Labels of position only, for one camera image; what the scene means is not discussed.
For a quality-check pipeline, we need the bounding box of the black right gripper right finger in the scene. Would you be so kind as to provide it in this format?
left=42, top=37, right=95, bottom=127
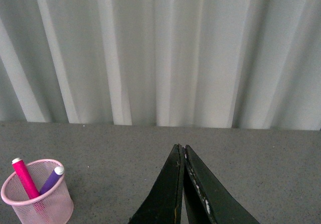
left=184, top=145, right=258, bottom=223

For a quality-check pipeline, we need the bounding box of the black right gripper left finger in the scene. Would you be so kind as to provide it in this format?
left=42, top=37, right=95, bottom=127
left=129, top=144, right=185, bottom=224

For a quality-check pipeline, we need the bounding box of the purple marker pen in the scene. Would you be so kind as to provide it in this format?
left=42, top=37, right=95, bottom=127
left=40, top=166, right=65, bottom=195

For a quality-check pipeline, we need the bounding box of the pink marker pen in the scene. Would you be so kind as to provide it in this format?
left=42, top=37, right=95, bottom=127
left=12, top=158, right=40, bottom=199

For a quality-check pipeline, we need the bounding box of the pink mesh pen cup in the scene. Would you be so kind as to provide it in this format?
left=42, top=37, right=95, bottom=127
left=1, top=159, right=74, bottom=223

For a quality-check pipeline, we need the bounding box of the white pleated curtain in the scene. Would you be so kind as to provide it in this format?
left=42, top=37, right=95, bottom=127
left=1, top=0, right=320, bottom=130

